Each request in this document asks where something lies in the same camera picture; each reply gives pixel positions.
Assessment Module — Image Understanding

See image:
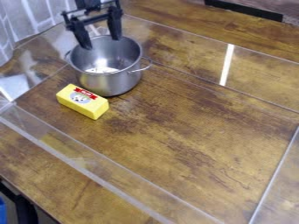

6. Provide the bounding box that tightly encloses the white grid curtain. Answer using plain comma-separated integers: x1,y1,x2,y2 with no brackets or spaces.
0,0,115,67

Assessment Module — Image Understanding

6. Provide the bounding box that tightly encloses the white wooden fish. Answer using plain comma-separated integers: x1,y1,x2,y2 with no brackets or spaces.
86,66,119,74

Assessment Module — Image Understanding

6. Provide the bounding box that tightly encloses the clear acrylic barrier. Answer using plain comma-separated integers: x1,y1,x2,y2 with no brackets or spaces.
0,16,299,224

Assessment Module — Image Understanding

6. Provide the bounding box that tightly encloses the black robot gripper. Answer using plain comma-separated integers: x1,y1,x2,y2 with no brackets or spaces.
62,0,123,50

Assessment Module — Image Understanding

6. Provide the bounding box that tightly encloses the silver metal pot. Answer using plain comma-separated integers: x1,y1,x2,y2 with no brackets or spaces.
66,35,153,97

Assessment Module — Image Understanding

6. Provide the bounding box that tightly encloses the yellow butter block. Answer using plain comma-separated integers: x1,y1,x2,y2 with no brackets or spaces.
57,84,109,120

